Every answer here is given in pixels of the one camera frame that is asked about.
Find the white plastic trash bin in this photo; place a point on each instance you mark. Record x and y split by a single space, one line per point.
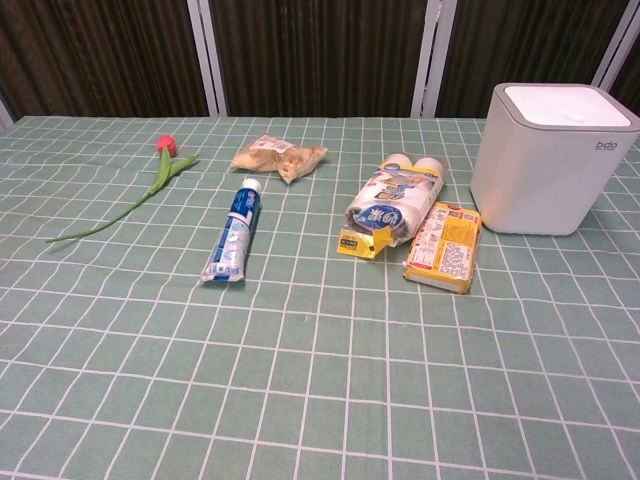
540 175

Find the white plastic container lid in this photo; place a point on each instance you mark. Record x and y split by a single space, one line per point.
565 106

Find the pack of small bottles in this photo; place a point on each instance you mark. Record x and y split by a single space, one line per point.
395 200

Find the blue white toothpaste tube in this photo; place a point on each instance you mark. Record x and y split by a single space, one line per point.
235 235

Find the clear bag of beige snack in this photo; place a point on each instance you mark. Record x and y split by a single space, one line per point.
280 157

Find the green checked tablecloth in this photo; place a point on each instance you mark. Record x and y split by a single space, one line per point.
300 350

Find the yellow snack packet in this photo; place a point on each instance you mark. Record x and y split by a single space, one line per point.
445 247

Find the artificial pink tulip flower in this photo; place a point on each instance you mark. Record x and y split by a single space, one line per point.
162 172

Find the dark slatted folding screen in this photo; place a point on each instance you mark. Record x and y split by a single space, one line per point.
310 55

